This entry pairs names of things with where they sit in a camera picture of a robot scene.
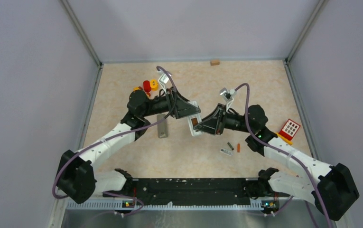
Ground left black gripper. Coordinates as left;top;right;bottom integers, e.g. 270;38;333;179
142;86;200;119

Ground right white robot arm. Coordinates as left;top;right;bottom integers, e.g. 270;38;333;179
190;104;359;221

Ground white remote control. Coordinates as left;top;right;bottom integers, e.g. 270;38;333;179
187;112;203;137

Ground yellow toy piece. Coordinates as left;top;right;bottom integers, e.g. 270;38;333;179
276;133;293;145

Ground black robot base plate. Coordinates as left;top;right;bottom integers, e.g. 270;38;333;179
103;178;287;206

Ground small wooden block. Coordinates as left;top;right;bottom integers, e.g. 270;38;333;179
210;59;220;66

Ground red toy cylinder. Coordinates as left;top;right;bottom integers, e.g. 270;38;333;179
143;80;152;96

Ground grey slotted cable duct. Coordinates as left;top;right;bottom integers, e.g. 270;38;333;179
66;199;263;211

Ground grey remote battery cover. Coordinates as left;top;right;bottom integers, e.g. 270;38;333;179
157;114;169;139

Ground yellow round toy brick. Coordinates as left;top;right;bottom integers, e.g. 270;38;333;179
149;79;159;91

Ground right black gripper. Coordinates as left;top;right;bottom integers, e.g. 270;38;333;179
195;103;254;135

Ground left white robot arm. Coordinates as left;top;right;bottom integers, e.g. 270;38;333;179
52;90;201;204

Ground white labelled AA battery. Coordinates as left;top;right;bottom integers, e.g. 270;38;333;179
220;149;233;156

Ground red white toy panel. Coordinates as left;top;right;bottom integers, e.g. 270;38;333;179
279;119;301;141

